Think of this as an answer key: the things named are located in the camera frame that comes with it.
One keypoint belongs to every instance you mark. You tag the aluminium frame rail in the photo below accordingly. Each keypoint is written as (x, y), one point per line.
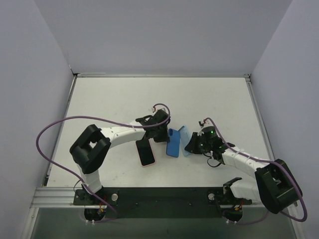
(54, 198)
(183, 75)
(259, 119)
(60, 128)

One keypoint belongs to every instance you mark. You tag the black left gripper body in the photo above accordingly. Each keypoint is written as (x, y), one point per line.
(161, 134)

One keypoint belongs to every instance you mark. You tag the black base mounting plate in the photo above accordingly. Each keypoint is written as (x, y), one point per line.
(148, 212)

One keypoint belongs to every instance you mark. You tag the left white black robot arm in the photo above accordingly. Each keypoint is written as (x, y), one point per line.
(92, 146)

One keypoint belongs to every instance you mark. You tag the aluminium back frame rail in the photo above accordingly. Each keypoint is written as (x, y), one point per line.
(183, 75)

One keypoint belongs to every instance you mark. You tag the aluminium right frame rail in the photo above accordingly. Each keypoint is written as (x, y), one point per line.
(259, 119)

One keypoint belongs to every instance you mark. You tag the aluminium left frame rail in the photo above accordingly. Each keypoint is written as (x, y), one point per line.
(60, 128)

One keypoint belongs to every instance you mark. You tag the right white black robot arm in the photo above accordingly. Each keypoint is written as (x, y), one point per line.
(275, 186)

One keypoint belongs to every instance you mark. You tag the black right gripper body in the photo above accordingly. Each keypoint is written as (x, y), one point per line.
(197, 143)

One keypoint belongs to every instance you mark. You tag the light blue phone case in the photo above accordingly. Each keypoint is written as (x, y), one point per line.
(185, 137)

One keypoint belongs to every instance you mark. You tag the pink phone case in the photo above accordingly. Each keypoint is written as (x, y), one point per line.
(149, 165)

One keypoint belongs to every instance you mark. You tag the aluminium front frame rail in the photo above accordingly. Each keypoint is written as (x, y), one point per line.
(54, 198)

